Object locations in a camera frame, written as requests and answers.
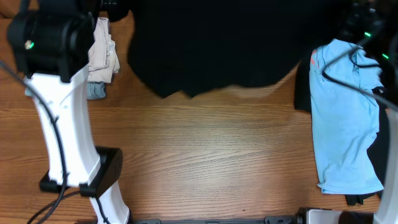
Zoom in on black t-shirt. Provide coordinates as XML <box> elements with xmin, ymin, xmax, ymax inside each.
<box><xmin>128</xmin><ymin>0</ymin><xmax>351</xmax><ymax>98</ymax></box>

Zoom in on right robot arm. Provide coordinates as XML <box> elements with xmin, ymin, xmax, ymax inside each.
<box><xmin>302</xmin><ymin>1</ymin><xmax>397</xmax><ymax>223</ymax></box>

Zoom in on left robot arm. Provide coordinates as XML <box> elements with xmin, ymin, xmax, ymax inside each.
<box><xmin>7</xmin><ymin>0</ymin><xmax>132</xmax><ymax>223</ymax></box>

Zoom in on folded light blue jeans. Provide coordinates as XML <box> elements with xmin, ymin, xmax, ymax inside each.
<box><xmin>22</xmin><ymin>80</ymin><xmax>106</xmax><ymax>101</ymax></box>

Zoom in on folded beige pants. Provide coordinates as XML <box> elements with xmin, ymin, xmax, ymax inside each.
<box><xmin>88</xmin><ymin>17</ymin><xmax>120</xmax><ymax>83</ymax></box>

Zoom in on light blue t-shirt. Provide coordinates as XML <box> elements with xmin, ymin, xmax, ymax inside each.
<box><xmin>309</xmin><ymin>39</ymin><xmax>384</xmax><ymax>195</ymax></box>

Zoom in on black garment under pile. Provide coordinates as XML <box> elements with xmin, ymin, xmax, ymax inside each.
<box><xmin>294</xmin><ymin>57</ymin><xmax>390</xmax><ymax>206</ymax></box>

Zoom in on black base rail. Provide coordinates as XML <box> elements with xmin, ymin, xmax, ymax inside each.
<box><xmin>127</xmin><ymin>216</ymin><xmax>297</xmax><ymax>224</ymax></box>

